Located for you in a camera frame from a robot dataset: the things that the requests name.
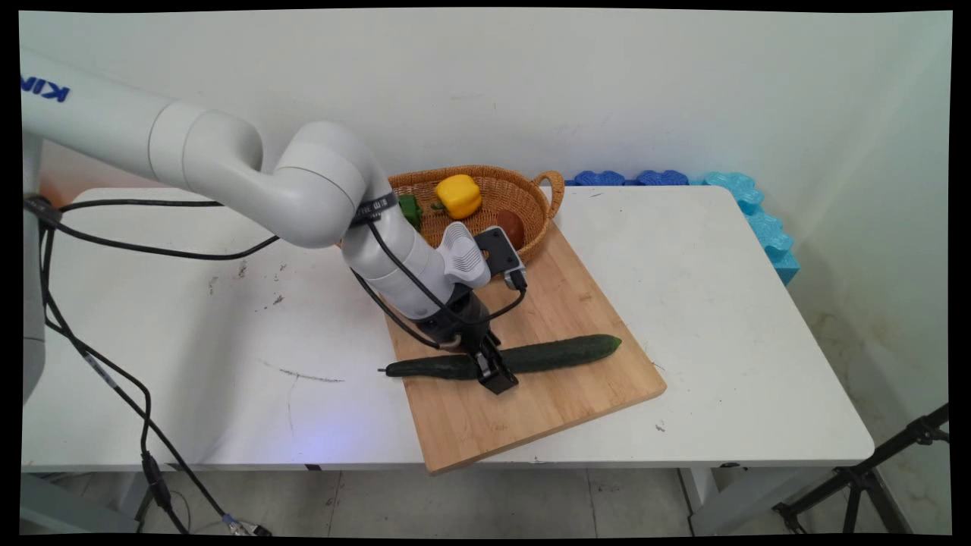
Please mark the green bell pepper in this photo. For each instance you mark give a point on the green bell pepper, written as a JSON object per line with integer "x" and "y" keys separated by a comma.
{"x": 411, "y": 211}

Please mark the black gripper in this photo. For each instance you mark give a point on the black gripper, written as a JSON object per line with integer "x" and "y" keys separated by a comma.
{"x": 463, "y": 318}

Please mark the white table leg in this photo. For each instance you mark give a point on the white table leg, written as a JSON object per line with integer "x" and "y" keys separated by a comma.
{"x": 713, "y": 497}

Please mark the long dark green cucumber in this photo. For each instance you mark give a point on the long dark green cucumber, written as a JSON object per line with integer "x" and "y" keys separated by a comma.
{"x": 561, "y": 353}

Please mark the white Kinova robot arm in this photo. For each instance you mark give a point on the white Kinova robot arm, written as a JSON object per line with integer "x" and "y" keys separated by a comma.
{"x": 220, "y": 163}

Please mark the wooden cutting board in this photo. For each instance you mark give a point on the wooden cutting board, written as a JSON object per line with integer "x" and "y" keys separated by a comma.
{"x": 546, "y": 409}

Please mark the yellow bell pepper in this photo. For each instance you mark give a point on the yellow bell pepper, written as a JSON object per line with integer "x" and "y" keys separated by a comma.
{"x": 459, "y": 196}

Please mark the black tripod stand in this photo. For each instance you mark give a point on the black tripod stand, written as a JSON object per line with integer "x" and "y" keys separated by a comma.
{"x": 861, "y": 478}

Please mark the light blue foam mat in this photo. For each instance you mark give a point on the light blue foam mat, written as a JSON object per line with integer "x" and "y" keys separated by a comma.
{"x": 766, "y": 227}

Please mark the woven wicker basket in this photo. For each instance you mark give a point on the woven wicker basket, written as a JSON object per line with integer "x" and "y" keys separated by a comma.
{"x": 531, "y": 205}

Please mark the dark blue foam piece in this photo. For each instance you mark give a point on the dark blue foam piece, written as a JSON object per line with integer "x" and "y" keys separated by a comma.
{"x": 599, "y": 178}
{"x": 661, "y": 177}

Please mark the brown cap mushroom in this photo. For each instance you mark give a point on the brown cap mushroom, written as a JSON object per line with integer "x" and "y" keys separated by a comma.
{"x": 513, "y": 226}

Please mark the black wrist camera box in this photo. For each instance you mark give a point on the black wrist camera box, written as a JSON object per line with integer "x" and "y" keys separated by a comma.
{"x": 501, "y": 254}

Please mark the white ribbed camera mount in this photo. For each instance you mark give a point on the white ribbed camera mount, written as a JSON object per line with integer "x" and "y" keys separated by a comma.
{"x": 464, "y": 254}

